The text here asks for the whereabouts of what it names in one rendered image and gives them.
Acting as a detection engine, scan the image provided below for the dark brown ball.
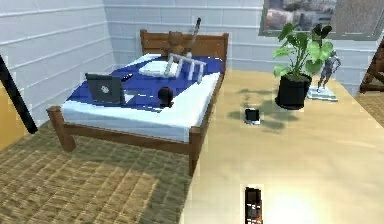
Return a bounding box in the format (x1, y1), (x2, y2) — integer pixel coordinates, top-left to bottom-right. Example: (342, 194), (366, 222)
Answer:
(156, 86), (175, 109)

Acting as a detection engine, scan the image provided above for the white slatted rack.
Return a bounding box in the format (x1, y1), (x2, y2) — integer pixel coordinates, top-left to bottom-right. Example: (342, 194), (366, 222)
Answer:
(164, 52), (208, 85)

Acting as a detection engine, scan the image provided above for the white pillow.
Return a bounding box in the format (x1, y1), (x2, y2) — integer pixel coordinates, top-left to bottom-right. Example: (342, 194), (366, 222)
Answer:
(137, 59), (180, 79)

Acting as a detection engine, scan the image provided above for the small black box device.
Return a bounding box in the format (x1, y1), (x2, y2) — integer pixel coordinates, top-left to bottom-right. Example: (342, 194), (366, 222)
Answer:
(244, 107), (262, 126)

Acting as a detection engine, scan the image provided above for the brown wooden bed blue cover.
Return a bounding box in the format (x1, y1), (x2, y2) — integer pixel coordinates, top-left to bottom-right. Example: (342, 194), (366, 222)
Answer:
(45, 29), (230, 177)

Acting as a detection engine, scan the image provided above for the brown teddy bear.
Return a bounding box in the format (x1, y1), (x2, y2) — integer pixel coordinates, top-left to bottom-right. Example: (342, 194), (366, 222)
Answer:
(161, 31), (188, 58)

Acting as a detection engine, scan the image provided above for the dark grey laptop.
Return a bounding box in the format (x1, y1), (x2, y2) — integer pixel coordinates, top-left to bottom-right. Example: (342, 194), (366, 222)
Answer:
(84, 72), (136, 106)

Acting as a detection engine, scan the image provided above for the green plant in black pot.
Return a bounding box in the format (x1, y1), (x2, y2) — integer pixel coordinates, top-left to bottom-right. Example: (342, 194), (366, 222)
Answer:
(272, 22), (335, 111)

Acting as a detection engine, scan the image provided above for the black remote control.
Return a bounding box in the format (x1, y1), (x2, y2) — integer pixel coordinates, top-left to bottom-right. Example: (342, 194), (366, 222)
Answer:
(244, 186), (265, 224)

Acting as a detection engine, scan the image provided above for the grey figure statue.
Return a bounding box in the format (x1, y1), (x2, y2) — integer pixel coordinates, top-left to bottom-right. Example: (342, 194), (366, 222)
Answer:
(306, 49), (343, 102)

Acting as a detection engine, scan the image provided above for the grey framed window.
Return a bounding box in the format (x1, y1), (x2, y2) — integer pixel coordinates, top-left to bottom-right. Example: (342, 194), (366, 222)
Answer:
(258, 0), (384, 42)

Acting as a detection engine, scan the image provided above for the black slanted bar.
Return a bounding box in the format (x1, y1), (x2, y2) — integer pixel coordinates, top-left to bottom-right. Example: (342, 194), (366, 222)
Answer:
(0, 54), (39, 135)

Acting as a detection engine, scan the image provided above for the brown wooden chair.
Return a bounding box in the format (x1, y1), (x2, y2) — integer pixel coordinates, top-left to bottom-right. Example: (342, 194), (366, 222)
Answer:
(358, 39), (384, 95)

